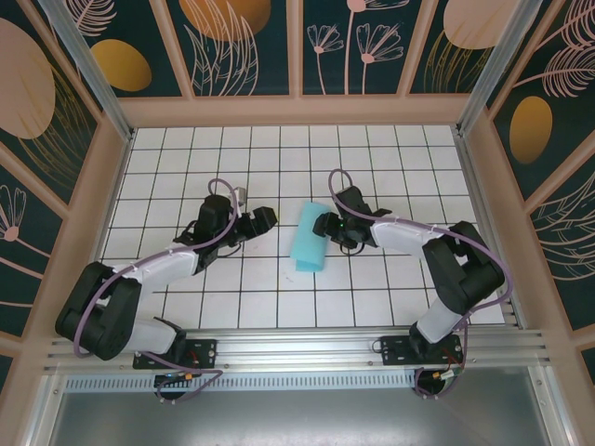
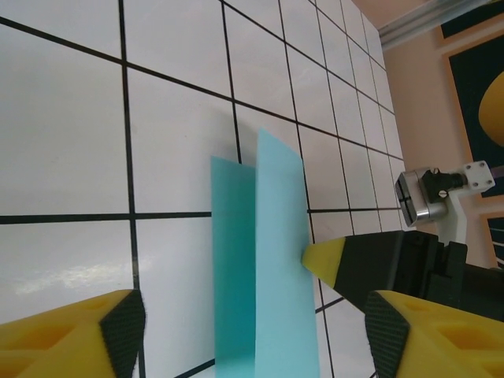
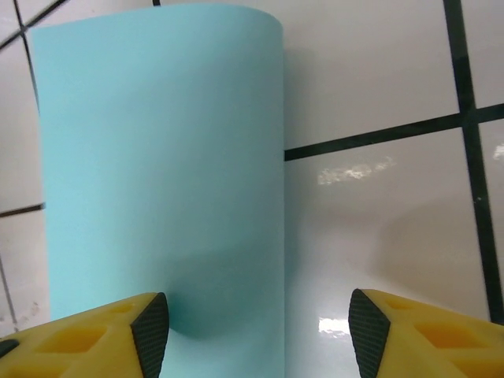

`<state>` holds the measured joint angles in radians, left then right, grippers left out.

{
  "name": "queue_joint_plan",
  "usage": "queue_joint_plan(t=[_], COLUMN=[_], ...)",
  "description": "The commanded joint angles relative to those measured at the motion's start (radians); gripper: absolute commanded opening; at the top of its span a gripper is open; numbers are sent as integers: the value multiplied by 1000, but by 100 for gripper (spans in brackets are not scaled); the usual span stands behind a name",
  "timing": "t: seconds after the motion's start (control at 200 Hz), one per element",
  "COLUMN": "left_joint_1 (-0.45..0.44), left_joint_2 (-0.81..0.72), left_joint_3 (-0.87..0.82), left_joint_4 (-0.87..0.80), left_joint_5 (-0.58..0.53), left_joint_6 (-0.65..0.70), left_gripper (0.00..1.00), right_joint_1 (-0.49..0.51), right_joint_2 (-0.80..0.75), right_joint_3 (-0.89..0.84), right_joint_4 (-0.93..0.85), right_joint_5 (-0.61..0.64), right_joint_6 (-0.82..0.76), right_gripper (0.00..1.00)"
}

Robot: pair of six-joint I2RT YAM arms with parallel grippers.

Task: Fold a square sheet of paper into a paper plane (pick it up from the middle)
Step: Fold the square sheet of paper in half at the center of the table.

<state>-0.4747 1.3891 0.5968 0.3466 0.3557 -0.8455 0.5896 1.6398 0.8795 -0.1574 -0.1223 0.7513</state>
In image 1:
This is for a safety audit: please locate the grey metal sheet panel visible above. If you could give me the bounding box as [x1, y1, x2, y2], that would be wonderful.
[48, 392, 549, 446]

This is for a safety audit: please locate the aluminium side rail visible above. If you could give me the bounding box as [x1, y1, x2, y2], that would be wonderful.
[69, 127, 137, 338]
[453, 124, 521, 329]

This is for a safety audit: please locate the long aluminium mounting rail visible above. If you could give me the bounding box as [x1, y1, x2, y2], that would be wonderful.
[44, 329, 554, 373]

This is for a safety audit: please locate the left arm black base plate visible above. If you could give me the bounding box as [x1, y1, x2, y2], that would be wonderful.
[133, 338, 218, 371]

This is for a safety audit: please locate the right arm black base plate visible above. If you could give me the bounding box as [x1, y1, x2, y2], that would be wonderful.
[380, 334, 465, 367]

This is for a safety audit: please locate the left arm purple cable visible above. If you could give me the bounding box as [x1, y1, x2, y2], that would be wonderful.
[73, 178, 247, 405]

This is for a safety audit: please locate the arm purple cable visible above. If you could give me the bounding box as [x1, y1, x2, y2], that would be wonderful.
[73, 178, 247, 405]
[327, 167, 509, 401]

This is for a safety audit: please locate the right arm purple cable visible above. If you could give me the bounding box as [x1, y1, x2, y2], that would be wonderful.
[327, 167, 509, 401]

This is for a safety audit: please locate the slotted grey cable duct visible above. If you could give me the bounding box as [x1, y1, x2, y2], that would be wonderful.
[63, 374, 422, 392]

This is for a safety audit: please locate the aluminium frame post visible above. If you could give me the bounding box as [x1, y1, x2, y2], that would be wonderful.
[455, 0, 557, 136]
[39, 0, 136, 143]

